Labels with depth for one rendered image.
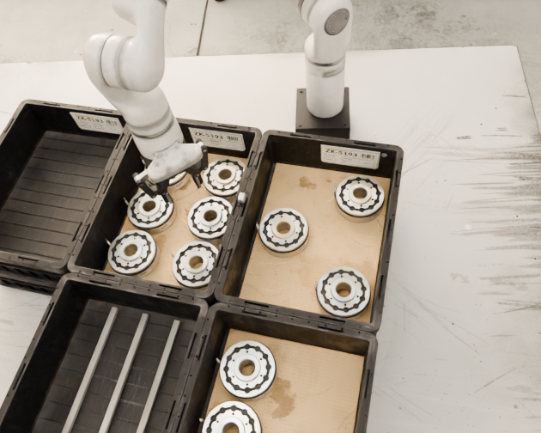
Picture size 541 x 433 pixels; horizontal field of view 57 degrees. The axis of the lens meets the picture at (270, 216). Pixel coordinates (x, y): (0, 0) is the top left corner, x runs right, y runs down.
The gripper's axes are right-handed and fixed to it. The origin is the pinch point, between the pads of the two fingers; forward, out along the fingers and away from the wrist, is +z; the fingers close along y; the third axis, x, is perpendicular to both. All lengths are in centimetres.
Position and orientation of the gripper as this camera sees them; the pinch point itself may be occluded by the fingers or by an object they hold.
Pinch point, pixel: (182, 188)
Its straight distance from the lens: 95.8
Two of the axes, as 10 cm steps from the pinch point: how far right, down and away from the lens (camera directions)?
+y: -8.5, 4.9, -1.9
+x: 5.2, 7.2, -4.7
